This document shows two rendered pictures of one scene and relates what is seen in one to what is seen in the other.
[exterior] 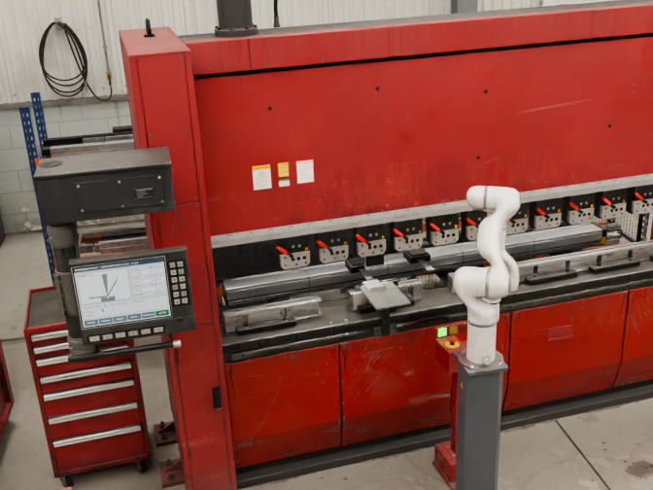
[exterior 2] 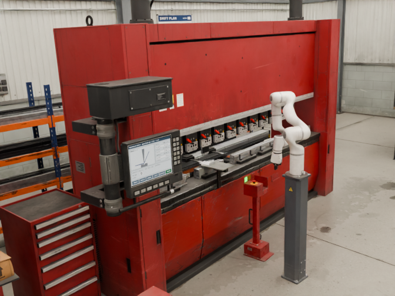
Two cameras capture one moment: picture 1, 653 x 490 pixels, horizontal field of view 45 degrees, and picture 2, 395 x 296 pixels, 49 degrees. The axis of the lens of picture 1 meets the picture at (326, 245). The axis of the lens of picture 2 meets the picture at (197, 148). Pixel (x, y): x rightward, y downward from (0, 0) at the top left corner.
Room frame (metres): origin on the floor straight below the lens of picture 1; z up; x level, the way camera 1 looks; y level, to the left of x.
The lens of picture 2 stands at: (0.45, 1.99, 2.23)
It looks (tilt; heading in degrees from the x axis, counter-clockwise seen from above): 15 degrees down; 327
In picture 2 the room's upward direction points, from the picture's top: 3 degrees counter-clockwise
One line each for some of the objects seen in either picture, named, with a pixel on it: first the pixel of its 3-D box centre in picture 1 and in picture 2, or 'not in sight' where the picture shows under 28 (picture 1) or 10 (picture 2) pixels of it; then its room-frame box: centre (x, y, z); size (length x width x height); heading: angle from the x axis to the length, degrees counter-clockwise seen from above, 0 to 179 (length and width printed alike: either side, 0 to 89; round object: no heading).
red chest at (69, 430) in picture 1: (91, 384); (53, 261); (3.71, 1.30, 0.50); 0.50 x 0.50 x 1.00; 15
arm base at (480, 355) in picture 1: (481, 340); (296, 164); (2.95, -0.64, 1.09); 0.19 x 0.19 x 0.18
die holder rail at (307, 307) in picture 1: (272, 313); (165, 186); (3.62, 0.29, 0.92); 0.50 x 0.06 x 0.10; 105
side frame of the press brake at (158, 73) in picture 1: (180, 272); (111, 171); (3.68, 0.74, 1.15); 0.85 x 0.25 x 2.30; 15
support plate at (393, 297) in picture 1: (384, 295); (217, 165); (3.62, -0.28, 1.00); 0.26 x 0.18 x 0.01; 15
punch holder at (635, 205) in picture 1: (641, 196); not in sight; (4.17, -1.76, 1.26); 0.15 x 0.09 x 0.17; 105
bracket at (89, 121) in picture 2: not in sight; (107, 122); (3.16, 0.94, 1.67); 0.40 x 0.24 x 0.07; 105
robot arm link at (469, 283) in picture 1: (474, 295); (293, 140); (2.96, -0.61, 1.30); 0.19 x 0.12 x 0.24; 71
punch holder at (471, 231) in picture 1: (477, 222); (240, 125); (3.91, -0.80, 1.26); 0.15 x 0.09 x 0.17; 105
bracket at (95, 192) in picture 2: not in sight; (114, 191); (3.16, 0.94, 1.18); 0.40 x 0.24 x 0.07; 105
